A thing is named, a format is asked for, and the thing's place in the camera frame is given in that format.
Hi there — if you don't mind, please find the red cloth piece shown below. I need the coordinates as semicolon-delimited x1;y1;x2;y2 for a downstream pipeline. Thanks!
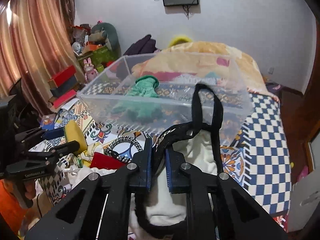
90;152;126;170

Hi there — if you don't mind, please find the yellow green sponge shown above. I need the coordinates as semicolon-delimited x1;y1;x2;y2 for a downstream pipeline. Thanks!
64;120;87;155

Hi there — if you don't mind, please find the white black-trimmed cloth bag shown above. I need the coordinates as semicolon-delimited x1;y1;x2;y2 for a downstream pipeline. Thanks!
129;83;223;239

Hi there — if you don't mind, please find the cartoon print cloth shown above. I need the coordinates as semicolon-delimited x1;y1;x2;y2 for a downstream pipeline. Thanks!
72;142;104;168

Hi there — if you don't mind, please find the black white braided cord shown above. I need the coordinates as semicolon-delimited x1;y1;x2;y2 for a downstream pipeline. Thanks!
103;135;144;164

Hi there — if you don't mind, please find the red box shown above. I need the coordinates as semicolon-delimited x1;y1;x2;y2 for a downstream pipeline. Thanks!
48;65;76;89

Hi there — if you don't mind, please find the patterned checkered tablecloth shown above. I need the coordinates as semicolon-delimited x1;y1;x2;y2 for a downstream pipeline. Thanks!
34;93;291;228

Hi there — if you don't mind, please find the pink rabbit toy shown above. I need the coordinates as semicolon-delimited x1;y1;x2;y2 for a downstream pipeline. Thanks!
84;57;99;83

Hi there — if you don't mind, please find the pink striped curtain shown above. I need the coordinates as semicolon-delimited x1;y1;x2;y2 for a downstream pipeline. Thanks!
1;0;84;115

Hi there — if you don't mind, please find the green storage box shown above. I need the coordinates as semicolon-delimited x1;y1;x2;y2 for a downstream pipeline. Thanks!
76;46;118;67

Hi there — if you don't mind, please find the clear plastic storage bin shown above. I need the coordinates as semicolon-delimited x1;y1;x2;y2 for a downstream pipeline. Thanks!
77;54;253;145

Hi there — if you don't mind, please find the grey green plush toy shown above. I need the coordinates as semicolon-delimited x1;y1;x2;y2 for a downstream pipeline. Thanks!
88;22;121;56

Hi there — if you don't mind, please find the beige patterned blanket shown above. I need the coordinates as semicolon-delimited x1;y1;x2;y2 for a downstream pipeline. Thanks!
132;41;279;102

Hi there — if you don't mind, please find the dark purple clothing pile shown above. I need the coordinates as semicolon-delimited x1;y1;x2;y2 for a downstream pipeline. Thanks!
124;34;157;56

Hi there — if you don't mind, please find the yellow foam arch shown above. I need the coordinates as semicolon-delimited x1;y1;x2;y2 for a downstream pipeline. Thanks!
168;35;193;48

